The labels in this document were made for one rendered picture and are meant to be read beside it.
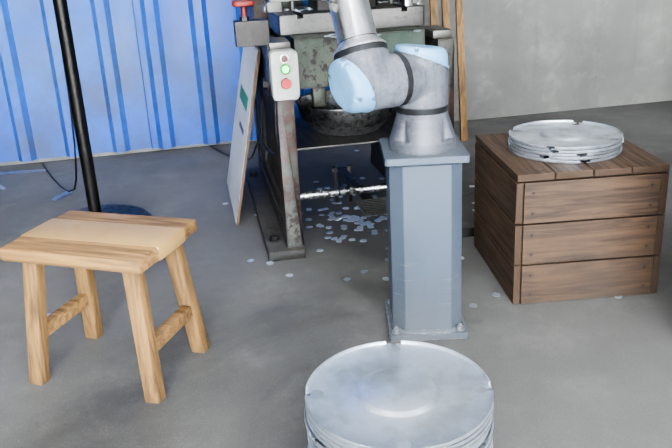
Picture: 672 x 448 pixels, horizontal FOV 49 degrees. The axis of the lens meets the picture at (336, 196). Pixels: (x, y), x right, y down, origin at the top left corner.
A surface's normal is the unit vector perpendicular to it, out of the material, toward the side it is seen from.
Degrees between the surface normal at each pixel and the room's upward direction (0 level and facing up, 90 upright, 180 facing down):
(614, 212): 90
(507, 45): 90
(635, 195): 90
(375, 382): 0
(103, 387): 0
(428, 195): 90
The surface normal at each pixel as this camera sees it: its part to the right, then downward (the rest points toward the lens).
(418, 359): -0.05, -0.94
